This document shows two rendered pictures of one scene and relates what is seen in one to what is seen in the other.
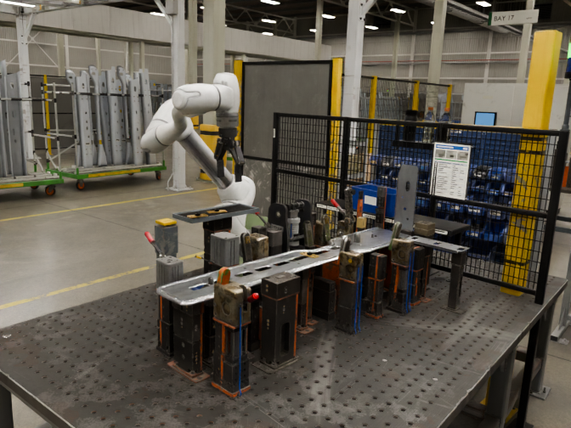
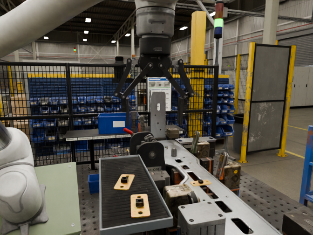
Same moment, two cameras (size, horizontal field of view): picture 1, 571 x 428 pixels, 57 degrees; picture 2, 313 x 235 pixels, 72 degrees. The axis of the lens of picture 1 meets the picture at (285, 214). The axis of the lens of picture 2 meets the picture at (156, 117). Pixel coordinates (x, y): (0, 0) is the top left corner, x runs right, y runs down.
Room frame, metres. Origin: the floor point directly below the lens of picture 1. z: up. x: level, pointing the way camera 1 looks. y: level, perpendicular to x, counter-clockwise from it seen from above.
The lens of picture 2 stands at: (1.84, 0.71, 1.43)
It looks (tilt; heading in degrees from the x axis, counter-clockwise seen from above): 10 degrees down; 302
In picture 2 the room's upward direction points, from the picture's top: straight up
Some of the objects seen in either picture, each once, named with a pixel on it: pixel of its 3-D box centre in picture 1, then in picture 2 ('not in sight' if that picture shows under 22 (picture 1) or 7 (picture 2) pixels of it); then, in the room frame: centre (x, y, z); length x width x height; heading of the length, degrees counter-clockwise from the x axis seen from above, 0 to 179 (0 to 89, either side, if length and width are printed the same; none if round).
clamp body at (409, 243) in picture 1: (400, 275); (200, 168); (2.28, -0.54, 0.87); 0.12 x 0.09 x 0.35; 47
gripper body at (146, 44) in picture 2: (228, 138); (154, 58); (2.13, 0.24, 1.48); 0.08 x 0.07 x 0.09; 39
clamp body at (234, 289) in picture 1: (232, 337); not in sight; (1.57, 0.16, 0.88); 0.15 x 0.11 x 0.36; 47
